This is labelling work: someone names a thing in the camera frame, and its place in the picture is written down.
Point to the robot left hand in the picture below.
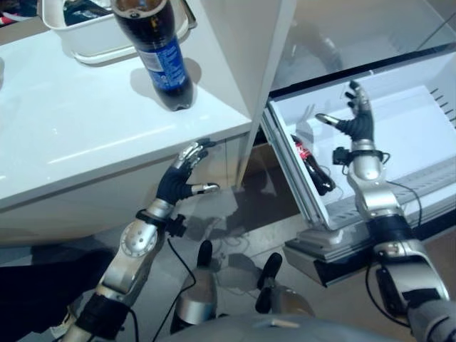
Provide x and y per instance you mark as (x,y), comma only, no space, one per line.
(174,185)

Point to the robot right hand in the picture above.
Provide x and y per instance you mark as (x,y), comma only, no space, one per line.
(361,126)

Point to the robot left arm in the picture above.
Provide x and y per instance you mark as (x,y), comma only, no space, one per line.
(135,242)

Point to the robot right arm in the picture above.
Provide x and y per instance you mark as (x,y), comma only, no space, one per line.
(377,199)

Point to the glass refrigerator shelf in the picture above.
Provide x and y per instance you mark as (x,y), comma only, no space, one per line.
(392,28)

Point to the white refrigerator side panel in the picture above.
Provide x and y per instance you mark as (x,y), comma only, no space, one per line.
(263,71)

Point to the red label cola bottle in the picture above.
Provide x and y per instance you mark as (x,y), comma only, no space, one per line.
(313,167)

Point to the white counter cabinet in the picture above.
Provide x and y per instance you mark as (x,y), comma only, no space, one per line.
(89,142)

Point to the robot left leg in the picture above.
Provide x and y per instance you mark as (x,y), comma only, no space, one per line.
(197,299)

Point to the robot leg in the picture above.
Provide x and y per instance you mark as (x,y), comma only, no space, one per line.
(197,299)
(281,295)

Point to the blue label cola bottle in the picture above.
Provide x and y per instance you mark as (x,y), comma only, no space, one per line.
(165,64)

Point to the robot right leg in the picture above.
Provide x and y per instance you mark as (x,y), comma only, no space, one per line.
(281,295)

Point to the white plastic tub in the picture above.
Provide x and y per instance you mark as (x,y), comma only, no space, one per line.
(103,46)

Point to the grey robot torso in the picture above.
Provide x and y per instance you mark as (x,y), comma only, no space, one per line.
(285,329)

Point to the black packet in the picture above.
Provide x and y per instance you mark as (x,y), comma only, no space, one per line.
(83,12)

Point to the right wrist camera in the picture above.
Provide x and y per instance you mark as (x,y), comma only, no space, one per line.
(341,155)

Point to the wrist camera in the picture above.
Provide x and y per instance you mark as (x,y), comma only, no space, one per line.
(177,226)
(341,155)

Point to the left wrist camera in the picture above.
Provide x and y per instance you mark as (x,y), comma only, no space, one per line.
(177,226)

